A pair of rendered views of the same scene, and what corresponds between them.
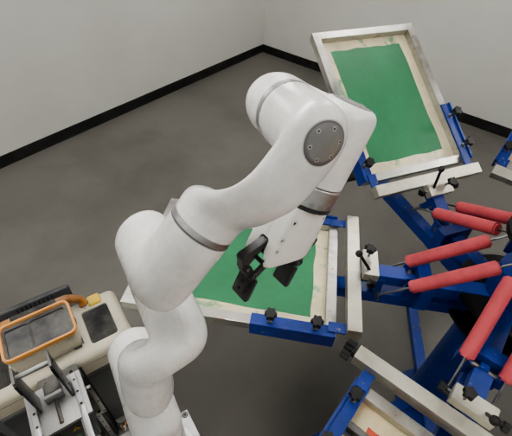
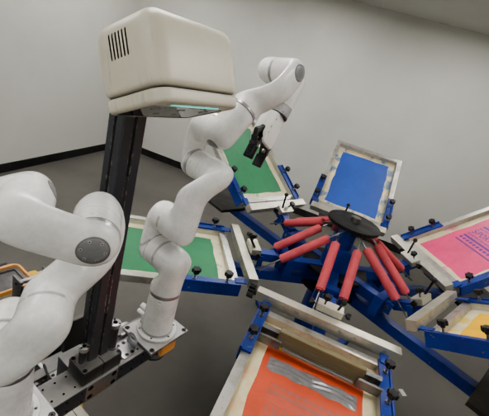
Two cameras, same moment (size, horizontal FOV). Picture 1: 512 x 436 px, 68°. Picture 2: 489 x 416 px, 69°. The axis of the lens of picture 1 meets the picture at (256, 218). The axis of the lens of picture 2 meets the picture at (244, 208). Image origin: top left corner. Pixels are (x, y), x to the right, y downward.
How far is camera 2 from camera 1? 77 cm
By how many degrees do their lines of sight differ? 30
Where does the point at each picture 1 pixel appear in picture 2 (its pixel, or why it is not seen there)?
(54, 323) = (7, 280)
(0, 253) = not seen: outside the picture
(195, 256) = (245, 116)
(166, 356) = (221, 173)
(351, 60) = not seen: hidden behind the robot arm
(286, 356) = (174, 365)
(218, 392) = (115, 401)
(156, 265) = (229, 118)
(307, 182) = (293, 87)
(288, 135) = (291, 65)
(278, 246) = (269, 129)
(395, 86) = not seen: hidden behind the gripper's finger
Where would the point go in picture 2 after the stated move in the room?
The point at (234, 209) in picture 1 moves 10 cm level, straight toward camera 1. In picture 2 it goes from (268, 93) to (286, 101)
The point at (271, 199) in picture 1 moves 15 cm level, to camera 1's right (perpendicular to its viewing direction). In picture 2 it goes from (282, 89) to (328, 101)
